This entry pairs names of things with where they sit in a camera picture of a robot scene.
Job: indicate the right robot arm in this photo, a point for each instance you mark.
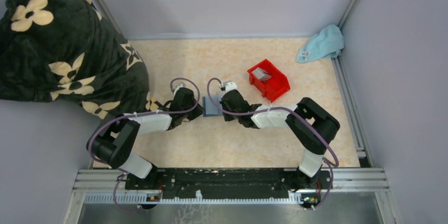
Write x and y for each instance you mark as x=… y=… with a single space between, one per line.
x=313 y=126

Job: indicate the silver credit cards stack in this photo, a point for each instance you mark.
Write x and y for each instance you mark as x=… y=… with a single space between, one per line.
x=261 y=74

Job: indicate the red plastic bin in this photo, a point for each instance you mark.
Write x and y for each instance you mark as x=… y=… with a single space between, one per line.
x=275 y=87

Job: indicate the teal card holder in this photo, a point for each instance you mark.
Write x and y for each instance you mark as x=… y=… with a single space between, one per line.
x=210 y=110

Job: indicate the light blue cloth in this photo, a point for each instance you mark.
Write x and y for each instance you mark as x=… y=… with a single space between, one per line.
x=328 y=43

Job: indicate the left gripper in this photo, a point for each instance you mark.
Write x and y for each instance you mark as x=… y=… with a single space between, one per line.
x=198 y=112

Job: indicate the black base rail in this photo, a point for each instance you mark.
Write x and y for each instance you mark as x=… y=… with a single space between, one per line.
x=237 y=185

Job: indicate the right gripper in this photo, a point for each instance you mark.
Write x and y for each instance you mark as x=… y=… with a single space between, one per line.
x=227 y=117

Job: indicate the black floral blanket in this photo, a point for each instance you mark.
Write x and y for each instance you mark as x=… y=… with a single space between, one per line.
x=66 y=50

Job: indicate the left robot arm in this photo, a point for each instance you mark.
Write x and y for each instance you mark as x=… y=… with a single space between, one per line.
x=114 y=139

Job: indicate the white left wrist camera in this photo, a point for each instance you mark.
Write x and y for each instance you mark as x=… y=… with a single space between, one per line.
x=178 y=87

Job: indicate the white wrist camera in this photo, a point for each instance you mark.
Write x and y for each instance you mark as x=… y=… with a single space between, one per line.
x=178 y=87
x=228 y=86

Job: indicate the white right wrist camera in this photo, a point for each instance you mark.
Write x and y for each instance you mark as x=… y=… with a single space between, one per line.
x=228 y=86

